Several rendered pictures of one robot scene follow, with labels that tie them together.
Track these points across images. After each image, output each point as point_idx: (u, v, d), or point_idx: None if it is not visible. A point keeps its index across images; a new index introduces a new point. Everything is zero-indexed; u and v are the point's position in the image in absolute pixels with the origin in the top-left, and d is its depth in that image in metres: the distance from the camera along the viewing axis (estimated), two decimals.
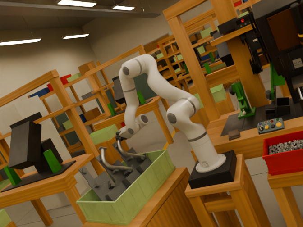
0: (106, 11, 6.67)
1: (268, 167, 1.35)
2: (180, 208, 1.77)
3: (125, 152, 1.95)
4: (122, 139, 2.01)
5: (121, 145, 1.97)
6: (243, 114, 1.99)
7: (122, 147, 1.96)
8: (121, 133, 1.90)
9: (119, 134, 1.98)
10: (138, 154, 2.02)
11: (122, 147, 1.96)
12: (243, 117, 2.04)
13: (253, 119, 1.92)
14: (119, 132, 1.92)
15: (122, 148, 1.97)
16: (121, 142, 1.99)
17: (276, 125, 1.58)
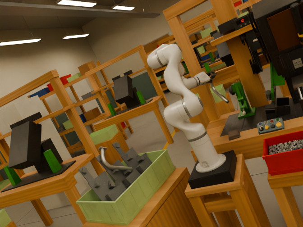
0: (106, 11, 6.67)
1: (268, 167, 1.35)
2: (180, 208, 1.77)
3: (211, 88, 2.18)
4: (213, 78, 2.11)
5: None
6: (243, 114, 1.99)
7: (211, 83, 2.17)
8: None
9: (208, 74, 2.11)
10: (220, 97, 2.12)
11: (211, 83, 2.17)
12: (243, 117, 2.04)
13: (253, 119, 1.92)
14: None
15: (212, 83, 2.17)
16: (212, 78, 2.13)
17: (276, 125, 1.58)
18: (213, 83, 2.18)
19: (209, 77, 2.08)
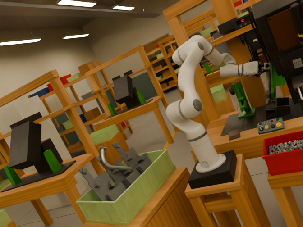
0: (106, 11, 6.67)
1: (268, 167, 1.35)
2: (180, 208, 1.77)
3: (266, 81, 1.89)
4: (266, 71, 1.80)
5: (266, 73, 1.85)
6: (243, 114, 1.99)
7: (267, 76, 1.86)
8: None
9: (262, 65, 1.82)
10: None
11: (267, 75, 1.86)
12: (243, 117, 2.04)
13: (253, 119, 1.92)
14: None
15: (268, 76, 1.86)
16: (267, 71, 1.82)
17: (276, 125, 1.58)
18: (269, 76, 1.86)
19: (259, 70, 1.81)
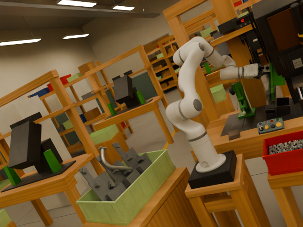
0: (106, 11, 6.67)
1: (268, 167, 1.35)
2: (180, 208, 1.77)
3: (266, 83, 1.89)
4: (266, 74, 1.81)
5: (266, 75, 1.86)
6: (243, 114, 1.99)
7: (267, 78, 1.87)
8: None
9: (262, 67, 1.82)
10: None
11: (267, 78, 1.87)
12: (243, 117, 2.04)
13: (253, 119, 1.92)
14: None
15: (268, 79, 1.86)
16: (267, 74, 1.83)
17: (276, 125, 1.58)
18: (269, 79, 1.86)
19: (259, 73, 1.81)
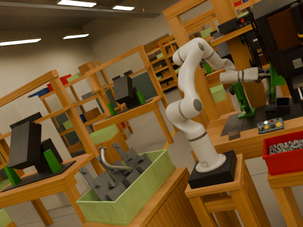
0: (106, 11, 6.67)
1: (268, 167, 1.35)
2: (180, 208, 1.77)
3: (266, 87, 1.88)
4: (266, 78, 1.79)
5: (266, 79, 1.84)
6: (243, 114, 1.99)
7: (267, 82, 1.86)
8: None
9: (262, 70, 1.81)
10: (266, 101, 1.83)
11: (267, 81, 1.85)
12: (243, 117, 2.04)
13: (253, 119, 1.92)
14: None
15: (268, 83, 1.85)
16: (267, 77, 1.81)
17: (276, 125, 1.58)
18: (269, 83, 1.85)
19: (259, 76, 1.80)
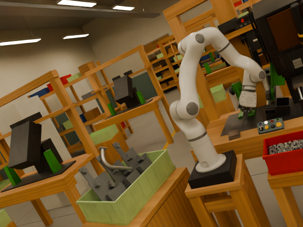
0: (106, 11, 6.67)
1: (268, 167, 1.35)
2: (180, 208, 1.77)
3: (266, 87, 1.88)
4: (243, 115, 1.65)
5: (266, 79, 1.84)
6: None
7: (267, 82, 1.86)
8: None
9: (247, 111, 1.64)
10: (266, 101, 1.83)
11: (267, 81, 1.85)
12: (243, 117, 2.04)
13: (253, 119, 1.92)
14: None
15: (268, 83, 1.85)
16: (267, 77, 1.81)
17: (276, 125, 1.58)
18: (269, 83, 1.85)
19: (244, 107, 1.64)
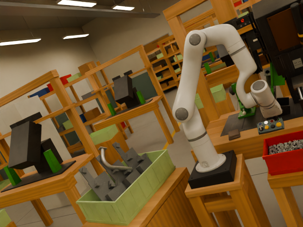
0: (106, 11, 6.67)
1: (268, 167, 1.35)
2: (180, 208, 1.77)
3: None
4: None
5: (266, 79, 1.84)
6: (243, 114, 1.99)
7: (267, 82, 1.86)
8: (278, 103, 1.45)
9: (275, 115, 1.50)
10: None
11: (267, 81, 1.85)
12: (243, 117, 2.04)
13: (253, 119, 1.92)
14: None
15: (268, 83, 1.85)
16: (267, 77, 1.81)
17: (276, 125, 1.58)
18: (269, 83, 1.85)
19: (270, 116, 1.50)
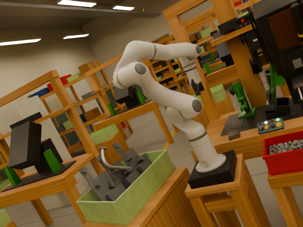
0: (106, 11, 6.67)
1: (268, 167, 1.35)
2: (180, 208, 1.77)
3: (266, 87, 1.88)
4: (202, 87, 1.68)
5: (266, 79, 1.84)
6: (243, 114, 1.99)
7: (267, 82, 1.86)
8: (195, 78, 1.57)
9: (194, 89, 1.59)
10: (266, 101, 1.83)
11: (267, 81, 1.85)
12: (243, 117, 2.04)
13: (253, 119, 1.92)
14: (192, 80, 1.57)
15: (268, 83, 1.85)
16: (267, 77, 1.81)
17: (276, 125, 1.58)
18: (269, 83, 1.85)
19: None
